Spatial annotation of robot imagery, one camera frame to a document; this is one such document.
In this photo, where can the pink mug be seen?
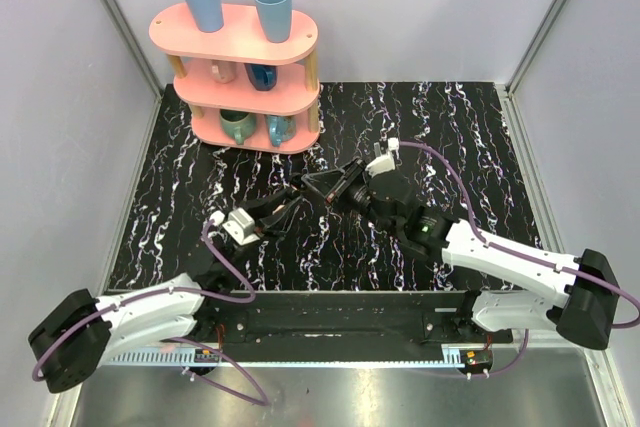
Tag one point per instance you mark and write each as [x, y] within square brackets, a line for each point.
[223, 72]

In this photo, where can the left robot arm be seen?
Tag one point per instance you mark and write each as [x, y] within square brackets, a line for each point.
[83, 332]

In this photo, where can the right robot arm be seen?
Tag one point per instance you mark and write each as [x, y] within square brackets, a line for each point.
[572, 295]

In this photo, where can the blue butterfly mug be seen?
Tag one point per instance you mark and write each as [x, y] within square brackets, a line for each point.
[280, 129]

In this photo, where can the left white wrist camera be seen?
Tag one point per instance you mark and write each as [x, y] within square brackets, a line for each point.
[237, 224]

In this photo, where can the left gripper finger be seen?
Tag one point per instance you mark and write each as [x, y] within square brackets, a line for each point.
[277, 219]
[265, 206]

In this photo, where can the black earbud charging case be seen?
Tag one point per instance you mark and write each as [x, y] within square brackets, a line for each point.
[292, 194]

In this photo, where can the green ceramic mug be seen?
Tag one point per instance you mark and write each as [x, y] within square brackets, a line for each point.
[238, 125]

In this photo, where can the left controller board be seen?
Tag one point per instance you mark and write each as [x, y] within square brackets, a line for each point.
[206, 356]

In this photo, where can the right controller board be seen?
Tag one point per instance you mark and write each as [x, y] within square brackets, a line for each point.
[481, 358]

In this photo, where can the controller board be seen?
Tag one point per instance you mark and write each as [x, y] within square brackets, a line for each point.
[481, 358]
[206, 356]

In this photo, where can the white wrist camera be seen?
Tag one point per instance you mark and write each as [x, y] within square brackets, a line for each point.
[237, 224]
[384, 161]

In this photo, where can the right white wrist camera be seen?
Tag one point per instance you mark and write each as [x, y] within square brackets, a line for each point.
[384, 161]

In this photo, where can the short light blue cup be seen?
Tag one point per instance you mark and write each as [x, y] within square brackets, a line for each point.
[275, 17]

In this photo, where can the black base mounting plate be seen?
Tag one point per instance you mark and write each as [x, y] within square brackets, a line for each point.
[295, 327]

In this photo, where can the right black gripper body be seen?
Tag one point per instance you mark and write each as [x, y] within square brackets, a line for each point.
[353, 188]

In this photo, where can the pink three-tier wooden shelf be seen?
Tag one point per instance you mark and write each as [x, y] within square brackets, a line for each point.
[241, 40]

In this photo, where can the dark blue mug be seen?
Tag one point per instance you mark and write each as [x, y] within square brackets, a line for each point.
[262, 77]

